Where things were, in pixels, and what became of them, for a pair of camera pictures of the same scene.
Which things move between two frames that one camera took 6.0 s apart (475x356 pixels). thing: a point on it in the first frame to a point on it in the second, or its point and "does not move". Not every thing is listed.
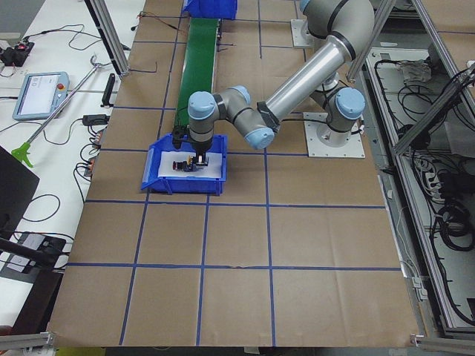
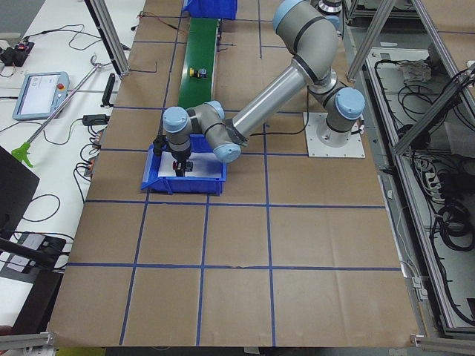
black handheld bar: x=106 y=99 does not move
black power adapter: x=95 y=119 does not move
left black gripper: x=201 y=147 to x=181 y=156
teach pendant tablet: x=40 y=96 does not move
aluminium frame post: x=111 y=35 does not move
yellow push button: x=191 y=167 to x=202 y=73
